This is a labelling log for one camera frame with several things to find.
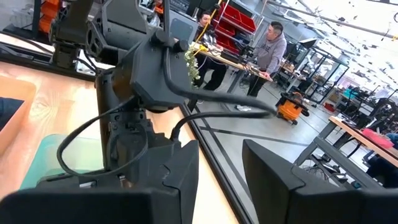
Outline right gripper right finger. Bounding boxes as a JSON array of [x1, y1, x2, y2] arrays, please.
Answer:
[[242, 139, 398, 224]]

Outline person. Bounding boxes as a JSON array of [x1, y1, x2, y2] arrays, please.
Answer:
[[247, 21, 287, 98], [192, 11, 228, 91]]

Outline yellow cable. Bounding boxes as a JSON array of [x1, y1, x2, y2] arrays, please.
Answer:
[[194, 0, 223, 57]]

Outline green potted plant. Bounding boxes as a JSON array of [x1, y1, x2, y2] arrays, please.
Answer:
[[184, 46, 201, 85]]

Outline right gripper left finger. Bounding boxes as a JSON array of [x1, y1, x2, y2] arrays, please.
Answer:
[[0, 139, 200, 224]]

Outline orange shop vacuum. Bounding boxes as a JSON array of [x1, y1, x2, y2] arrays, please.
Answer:
[[275, 91, 311, 126]]

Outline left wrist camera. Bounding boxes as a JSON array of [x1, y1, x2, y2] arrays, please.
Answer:
[[129, 29, 192, 113]]

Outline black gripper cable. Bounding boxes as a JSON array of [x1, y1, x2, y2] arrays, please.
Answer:
[[57, 96, 149, 178]]

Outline wooden workbench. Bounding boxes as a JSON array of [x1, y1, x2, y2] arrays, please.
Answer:
[[189, 43, 274, 94], [294, 115, 398, 190]]

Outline black aluminium table frame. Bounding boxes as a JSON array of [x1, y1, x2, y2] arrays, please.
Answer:
[[0, 23, 259, 224]]

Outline teal translucent plastic bin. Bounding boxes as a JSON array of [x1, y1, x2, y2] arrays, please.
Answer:
[[19, 133, 108, 190]]

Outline pink object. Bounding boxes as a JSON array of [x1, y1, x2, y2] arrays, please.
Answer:
[[362, 128, 395, 149]]

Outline red storage bin rack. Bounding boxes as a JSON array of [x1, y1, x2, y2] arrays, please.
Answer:
[[214, 1, 257, 56]]

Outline orange storage bins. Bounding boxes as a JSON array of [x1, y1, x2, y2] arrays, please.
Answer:
[[39, 0, 68, 34]]

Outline black camera cable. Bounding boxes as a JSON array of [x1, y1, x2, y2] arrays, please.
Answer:
[[161, 46, 278, 141]]

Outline orange translucent plastic bin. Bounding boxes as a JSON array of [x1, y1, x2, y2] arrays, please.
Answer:
[[0, 76, 37, 156]]

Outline black metal rack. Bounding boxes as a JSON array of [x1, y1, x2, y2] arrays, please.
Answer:
[[290, 37, 351, 105]]

